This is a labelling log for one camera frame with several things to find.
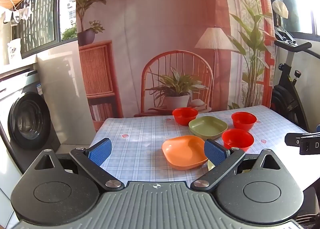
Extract grey washing machine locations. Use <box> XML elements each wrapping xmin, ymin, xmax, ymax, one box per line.
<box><xmin>0</xmin><ymin>68</ymin><xmax>62</xmax><ymax>177</ymax></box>

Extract white detergent bag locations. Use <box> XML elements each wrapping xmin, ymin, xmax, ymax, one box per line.
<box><xmin>7</xmin><ymin>39</ymin><xmax>22</xmax><ymax>65</ymax></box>

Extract dark lattice window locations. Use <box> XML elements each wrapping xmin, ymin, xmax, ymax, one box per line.
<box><xmin>19</xmin><ymin>0</ymin><xmax>62</xmax><ymax>59</ymax></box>

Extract hanging grey socks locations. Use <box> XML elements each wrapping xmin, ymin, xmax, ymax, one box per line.
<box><xmin>2</xmin><ymin>4</ymin><xmax>33</xmax><ymax>27</ymax></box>

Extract green square plate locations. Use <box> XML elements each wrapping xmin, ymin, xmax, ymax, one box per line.
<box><xmin>188</xmin><ymin>116</ymin><xmax>228</xmax><ymax>143</ymax></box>

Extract orange square plate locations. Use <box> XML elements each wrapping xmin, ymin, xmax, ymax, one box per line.
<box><xmin>162</xmin><ymin>135</ymin><xmax>208</xmax><ymax>170</ymax></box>

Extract pale yellow plate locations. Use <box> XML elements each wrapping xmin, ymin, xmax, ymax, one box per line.
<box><xmin>207</xmin><ymin>159</ymin><xmax>253</xmax><ymax>176</ymax></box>

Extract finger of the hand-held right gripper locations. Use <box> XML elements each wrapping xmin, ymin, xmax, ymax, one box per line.
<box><xmin>285</xmin><ymin>133</ymin><xmax>304</xmax><ymax>147</ymax></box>

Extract blue plaid tablecloth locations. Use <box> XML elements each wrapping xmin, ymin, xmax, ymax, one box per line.
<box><xmin>89</xmin><ymin>105</ymin><xmax>320</xmax><ymax>192</ymax></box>

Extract black exercise bike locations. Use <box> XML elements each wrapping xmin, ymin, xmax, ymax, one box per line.
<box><xmin>271</xmin><ymin>25</ymin><xmax>320</xmax><ymax>132</ymax></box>

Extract white round disc on stand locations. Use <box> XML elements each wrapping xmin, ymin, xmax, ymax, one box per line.
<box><xmin>272</xmin><ymin>0</ymin><xmax>289</xmax><ymax>27</ymax></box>

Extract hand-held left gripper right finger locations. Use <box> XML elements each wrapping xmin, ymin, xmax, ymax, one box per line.
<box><xmin>191</xmin><ymin>139</ymin><xmax>282</xmax><ymax>191</ymax></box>

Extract red bowl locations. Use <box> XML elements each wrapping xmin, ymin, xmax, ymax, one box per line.
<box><xmin>222</xmin><ymin>128</ymin><xmax>255</xmax><ymax>152</ymax></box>
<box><xmin>231</xmin><ymin>112</ymin><xmax>257</xmax><ymax>131</ymax></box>
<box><xmin>172</xmin><ymin>107</ymin><xmax>199</xmax><ymax>126</ymax></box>

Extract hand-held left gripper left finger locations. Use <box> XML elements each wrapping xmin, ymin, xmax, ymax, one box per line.
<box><xmin>34</xmin><ymin>138</ymin><xmax>125</xmax><ymax>192</ymax></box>

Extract printed room backdrop cloth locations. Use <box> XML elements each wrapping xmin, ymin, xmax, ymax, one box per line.
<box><xmin>76</xmin><ymin>0</ymin><xmax>278</xmax><ymax>133</ymax></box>

